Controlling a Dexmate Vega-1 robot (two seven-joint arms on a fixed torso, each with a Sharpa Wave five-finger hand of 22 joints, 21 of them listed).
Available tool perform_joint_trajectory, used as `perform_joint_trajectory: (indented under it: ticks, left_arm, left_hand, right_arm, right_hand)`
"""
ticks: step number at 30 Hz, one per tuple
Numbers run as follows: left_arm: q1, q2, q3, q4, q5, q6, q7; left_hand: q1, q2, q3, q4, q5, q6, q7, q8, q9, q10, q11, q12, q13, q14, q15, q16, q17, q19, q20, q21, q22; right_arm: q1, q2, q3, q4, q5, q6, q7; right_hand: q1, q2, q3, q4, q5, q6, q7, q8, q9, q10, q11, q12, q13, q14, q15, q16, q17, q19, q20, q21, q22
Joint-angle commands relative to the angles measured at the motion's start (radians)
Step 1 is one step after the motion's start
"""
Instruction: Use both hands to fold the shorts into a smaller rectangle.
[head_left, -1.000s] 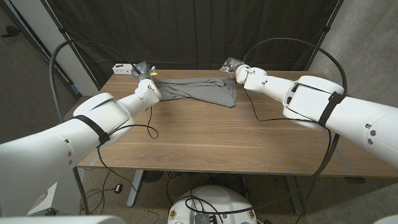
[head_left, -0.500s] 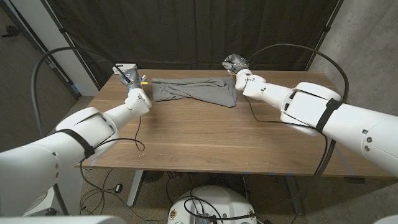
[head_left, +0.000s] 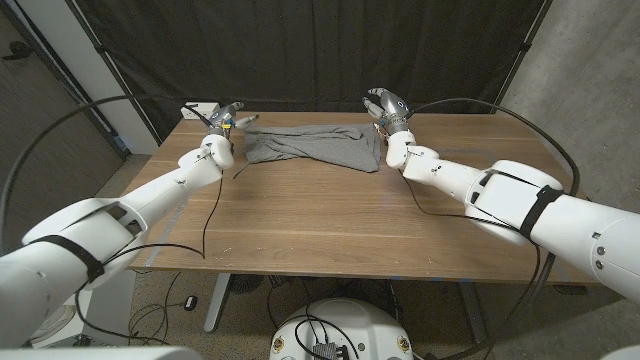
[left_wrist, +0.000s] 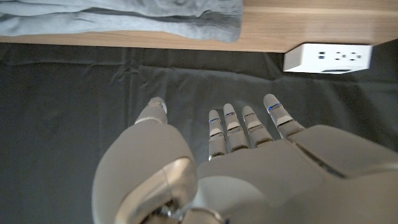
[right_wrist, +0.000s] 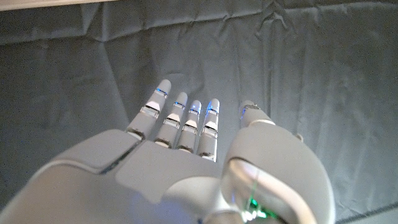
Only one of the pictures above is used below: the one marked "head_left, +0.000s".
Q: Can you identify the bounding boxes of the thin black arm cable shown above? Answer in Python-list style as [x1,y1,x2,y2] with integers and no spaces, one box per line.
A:
[74,167,225,347]
[399,169,544,301]

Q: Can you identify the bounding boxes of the white table leg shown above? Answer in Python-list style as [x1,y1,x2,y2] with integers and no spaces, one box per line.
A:
[203,272,232,334]

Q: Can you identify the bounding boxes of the black backdrop curtain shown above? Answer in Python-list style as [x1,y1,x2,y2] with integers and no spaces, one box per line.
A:
[74,0,554,141]

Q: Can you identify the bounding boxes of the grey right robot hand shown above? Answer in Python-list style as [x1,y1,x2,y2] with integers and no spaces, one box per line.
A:
[362,87,412,135]

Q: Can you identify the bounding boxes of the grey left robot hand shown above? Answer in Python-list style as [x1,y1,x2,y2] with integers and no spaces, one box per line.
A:
[207,101,260,139]

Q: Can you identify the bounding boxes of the grey electronics box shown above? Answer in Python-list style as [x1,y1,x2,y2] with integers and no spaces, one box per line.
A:
[312,342,350,360]

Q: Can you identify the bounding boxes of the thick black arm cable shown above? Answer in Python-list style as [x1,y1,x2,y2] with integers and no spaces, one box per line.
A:
[0,94,214,251]
[408,97,581,360]

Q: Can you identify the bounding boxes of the grey table leg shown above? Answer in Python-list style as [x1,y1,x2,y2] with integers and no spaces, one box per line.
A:
[457,282,491,347]

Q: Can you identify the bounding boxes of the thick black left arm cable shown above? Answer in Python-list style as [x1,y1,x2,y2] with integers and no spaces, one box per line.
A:
[0,94,214,251]

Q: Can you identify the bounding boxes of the white robot torso dome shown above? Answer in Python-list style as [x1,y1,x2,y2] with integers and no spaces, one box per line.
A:
[268,297,415,360]

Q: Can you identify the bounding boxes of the black floor cable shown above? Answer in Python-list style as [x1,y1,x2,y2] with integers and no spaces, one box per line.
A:
[127,294,187,347]

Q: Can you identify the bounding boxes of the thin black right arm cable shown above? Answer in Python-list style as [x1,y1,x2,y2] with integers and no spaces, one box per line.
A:
[399,169,544,301]

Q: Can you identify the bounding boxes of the white power strip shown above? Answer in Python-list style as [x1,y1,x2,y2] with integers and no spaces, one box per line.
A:
[180,102,221,121]

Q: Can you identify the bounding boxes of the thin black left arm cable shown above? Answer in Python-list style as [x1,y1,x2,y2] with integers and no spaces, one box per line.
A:
[74,167,225,347]

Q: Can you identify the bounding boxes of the black door handle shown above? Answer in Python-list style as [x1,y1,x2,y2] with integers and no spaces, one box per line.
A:
[2,41,34,62]

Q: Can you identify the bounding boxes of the black torso cable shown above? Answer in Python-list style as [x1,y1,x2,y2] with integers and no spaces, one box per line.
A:
[294,313,362,360]

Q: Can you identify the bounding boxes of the black round fan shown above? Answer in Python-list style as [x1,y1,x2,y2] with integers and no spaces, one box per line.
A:
[230,273,265,295]

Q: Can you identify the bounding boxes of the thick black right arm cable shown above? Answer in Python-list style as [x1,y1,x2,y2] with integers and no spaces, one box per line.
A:
[408,97,581,360]

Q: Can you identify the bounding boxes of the black backdrop stand pole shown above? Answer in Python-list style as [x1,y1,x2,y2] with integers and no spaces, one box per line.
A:
[67,0,164,146]
[492,0,554,114]

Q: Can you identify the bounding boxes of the dark metal door rail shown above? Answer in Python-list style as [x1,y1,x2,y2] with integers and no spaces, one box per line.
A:
[0,0,131,160]

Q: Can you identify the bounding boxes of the grey fabric shorts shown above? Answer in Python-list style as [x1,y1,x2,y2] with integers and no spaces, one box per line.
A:
[232,123,382,180]

